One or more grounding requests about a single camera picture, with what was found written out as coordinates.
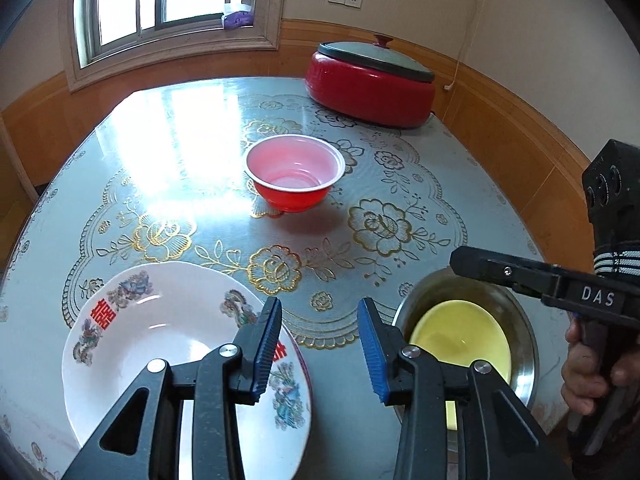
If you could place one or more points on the white printed plate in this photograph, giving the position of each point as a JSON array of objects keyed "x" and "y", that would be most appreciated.
[{"x": 150, "y": 360}]

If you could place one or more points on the gold floral tablecloth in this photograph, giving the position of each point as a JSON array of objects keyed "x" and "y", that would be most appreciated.
[{"x": 200, "y": 160}]

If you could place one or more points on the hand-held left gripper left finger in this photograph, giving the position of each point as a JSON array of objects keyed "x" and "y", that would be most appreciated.
[{"x": 267, "y": 355}]

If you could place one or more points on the purple packet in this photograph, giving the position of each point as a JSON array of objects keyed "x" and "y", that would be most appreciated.
[{"x": 239, "y": 19}]

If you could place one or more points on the red electric pot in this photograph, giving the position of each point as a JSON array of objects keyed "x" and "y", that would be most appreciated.
[{"x": 365, "y": 97}]

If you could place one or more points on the grey pot lid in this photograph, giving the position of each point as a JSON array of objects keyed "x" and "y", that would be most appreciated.
[{"x": 380, "y": 60}]

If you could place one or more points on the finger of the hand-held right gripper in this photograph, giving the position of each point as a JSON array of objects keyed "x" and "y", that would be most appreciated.
[{"x": 500, "y": 266}]

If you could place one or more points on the person's right hand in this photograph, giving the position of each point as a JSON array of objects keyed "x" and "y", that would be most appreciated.
[{"x": 575, "y": 375}]

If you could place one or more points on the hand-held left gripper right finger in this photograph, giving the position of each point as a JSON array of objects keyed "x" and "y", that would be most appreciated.
[{"x": 372, "y": 360}]

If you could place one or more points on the red plastic bowl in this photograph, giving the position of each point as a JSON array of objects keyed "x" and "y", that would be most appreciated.
[{"x": 295, "y": 195}]

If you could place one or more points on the window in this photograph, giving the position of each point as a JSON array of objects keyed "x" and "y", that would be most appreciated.
[{"x": 175, "y": 40}]

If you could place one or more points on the steel basin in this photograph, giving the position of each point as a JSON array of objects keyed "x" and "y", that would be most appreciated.
[{"x": 520, "y": 320}]

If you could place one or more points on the yellow bowl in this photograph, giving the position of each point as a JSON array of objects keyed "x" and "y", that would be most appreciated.
[{"x": 460, "y": 335}]

